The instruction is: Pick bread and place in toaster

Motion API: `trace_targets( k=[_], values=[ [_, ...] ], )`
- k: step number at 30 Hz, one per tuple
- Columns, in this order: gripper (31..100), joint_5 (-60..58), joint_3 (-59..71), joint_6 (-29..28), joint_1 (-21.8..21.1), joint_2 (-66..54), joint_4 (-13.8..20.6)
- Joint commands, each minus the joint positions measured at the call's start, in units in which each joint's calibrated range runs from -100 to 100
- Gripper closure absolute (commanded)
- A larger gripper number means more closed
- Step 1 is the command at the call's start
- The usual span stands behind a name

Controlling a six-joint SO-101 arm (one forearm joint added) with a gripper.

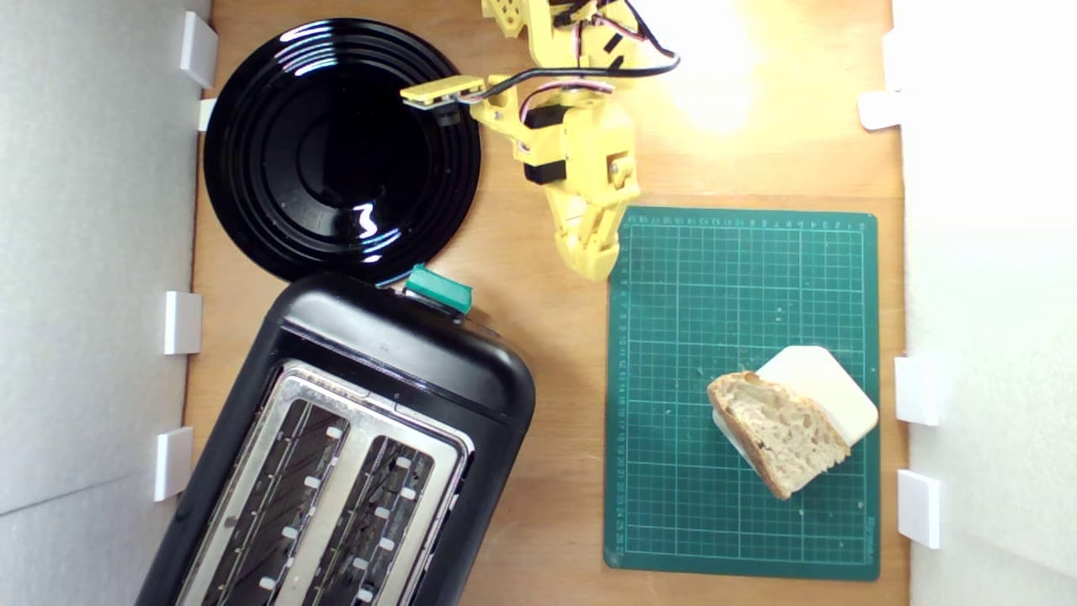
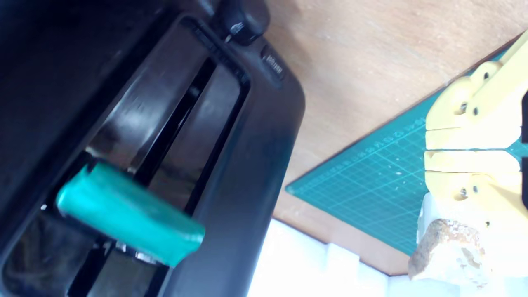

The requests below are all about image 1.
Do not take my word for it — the brown bread slice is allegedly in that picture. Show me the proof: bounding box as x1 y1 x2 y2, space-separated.
707 371 852 501

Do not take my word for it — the green toaster lever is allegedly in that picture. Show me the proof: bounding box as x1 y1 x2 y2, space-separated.
404 263 474 316

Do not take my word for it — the black two-slot toaster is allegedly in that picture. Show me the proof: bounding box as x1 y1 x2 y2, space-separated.
135 271 537 606

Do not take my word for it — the green cutting mat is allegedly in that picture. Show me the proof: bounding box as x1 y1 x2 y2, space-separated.
603 206 881 582

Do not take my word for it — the black plate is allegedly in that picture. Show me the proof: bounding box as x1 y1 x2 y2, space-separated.
203 17 482 285

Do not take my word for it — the white block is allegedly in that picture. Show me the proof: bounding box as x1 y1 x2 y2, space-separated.
712 345 879 472

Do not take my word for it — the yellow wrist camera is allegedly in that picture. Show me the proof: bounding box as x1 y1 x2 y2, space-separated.
401 75 487 127

